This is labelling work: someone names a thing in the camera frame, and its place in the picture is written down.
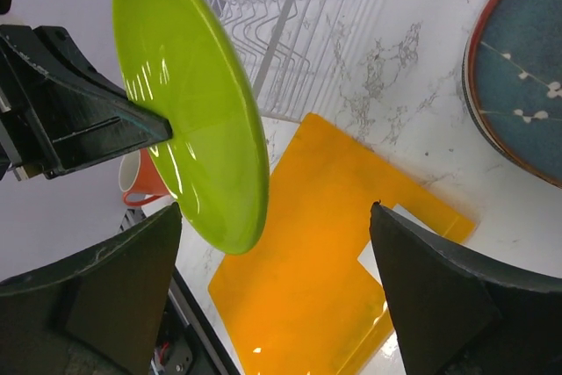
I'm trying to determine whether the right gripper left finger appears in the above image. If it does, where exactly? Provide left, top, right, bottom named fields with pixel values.
left=1, top=204, right=182, bottom=374

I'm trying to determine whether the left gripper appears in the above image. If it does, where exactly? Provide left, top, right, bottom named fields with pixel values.
left=1, top=0, right=172, bottom=181

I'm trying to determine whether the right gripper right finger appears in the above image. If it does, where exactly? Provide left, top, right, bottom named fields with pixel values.
left=370, top=202, right=561, bottom=374

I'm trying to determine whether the lime green plate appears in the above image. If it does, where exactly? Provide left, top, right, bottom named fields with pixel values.
left=112, top=0, right=269, bottom=254

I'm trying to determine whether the grey-blue plate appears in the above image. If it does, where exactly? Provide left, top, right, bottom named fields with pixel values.
left=461, top=57, right=505, bottom=155

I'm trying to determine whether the dark teal branch plate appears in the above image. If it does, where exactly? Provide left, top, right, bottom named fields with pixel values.
left=462, top=0, right=561, bottom=186

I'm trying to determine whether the orange mug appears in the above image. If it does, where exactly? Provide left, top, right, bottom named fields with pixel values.
left=119, top=148, right=169, bottom=207

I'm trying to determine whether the white label sticker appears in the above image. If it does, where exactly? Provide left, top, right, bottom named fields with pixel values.
left=357, top=204, right=432, bottom=285

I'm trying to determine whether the orange cutting mat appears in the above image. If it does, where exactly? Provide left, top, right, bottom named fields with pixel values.
left=208, top=113, right=475, bottom=374

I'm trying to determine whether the white wire dish rack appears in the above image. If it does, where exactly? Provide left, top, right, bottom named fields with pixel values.
left=206, top=0, right=385, bottom=121

